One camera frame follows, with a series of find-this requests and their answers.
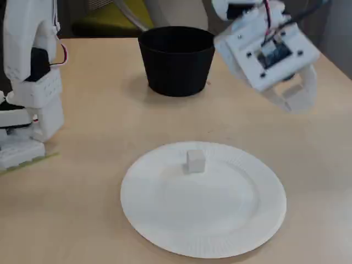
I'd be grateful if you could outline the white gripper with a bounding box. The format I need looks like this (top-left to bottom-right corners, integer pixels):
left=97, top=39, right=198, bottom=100
left=214, top=2, right=296, bottom=112

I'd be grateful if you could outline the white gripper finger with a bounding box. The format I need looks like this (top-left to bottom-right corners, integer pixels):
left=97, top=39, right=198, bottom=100
left=288, top=64, right=317, bottom=115

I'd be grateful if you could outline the black pot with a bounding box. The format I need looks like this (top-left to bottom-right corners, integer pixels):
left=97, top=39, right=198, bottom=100
left=138, top=26, right=217, bottom=97

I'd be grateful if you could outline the white paper plate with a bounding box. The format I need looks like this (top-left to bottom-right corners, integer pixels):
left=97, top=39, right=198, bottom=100
left=120, top=141, right=288, bottom=259

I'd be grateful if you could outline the grey chair armrest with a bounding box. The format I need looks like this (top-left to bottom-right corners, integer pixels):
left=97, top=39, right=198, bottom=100
left=114, top=0, right=151, bottom=31

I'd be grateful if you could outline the green chair seat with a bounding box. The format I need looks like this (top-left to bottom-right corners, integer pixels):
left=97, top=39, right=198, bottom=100
left=71, top=0, right=153, bottom=38

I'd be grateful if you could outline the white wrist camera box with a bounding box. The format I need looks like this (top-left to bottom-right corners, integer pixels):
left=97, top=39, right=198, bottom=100
left=233, top=21, right=321, bottom=92

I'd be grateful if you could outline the black camera cable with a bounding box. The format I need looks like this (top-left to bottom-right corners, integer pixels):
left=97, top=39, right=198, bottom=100
left=262, top=0, right=332, bottom=45

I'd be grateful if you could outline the red white gripper wire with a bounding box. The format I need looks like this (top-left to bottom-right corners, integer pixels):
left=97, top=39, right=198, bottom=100
left=262, top=0, right=276, bottom=37

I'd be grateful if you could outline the red white arm wire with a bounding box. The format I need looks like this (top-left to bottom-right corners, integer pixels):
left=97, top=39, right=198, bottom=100
left=49, top=16, right=69, bottom=67

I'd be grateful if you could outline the green base plate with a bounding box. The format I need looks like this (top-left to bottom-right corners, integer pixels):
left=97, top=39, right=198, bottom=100
left=0, top=152, right=60, bottom=177

